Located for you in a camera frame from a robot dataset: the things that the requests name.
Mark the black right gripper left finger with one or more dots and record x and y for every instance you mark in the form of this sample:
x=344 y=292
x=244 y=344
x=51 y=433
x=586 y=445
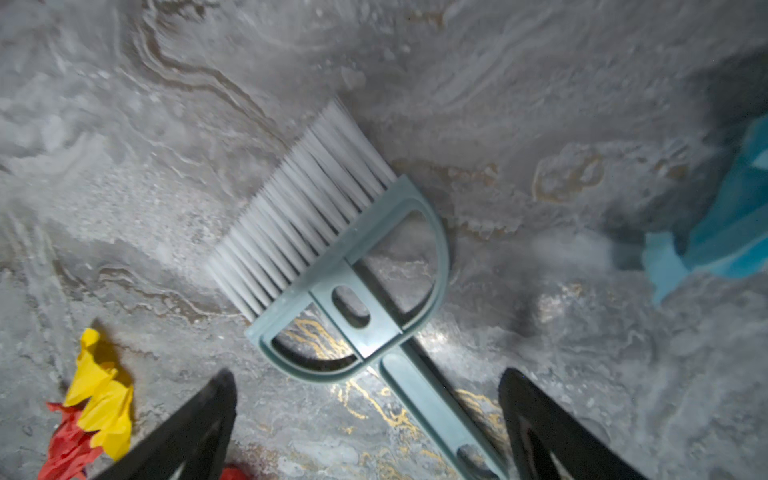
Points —
x=191 y=444

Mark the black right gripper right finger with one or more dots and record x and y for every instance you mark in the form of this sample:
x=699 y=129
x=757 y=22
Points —
x=542 y=434

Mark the teal hand brush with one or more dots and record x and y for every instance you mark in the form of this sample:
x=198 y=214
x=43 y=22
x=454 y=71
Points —
x=332 y=199

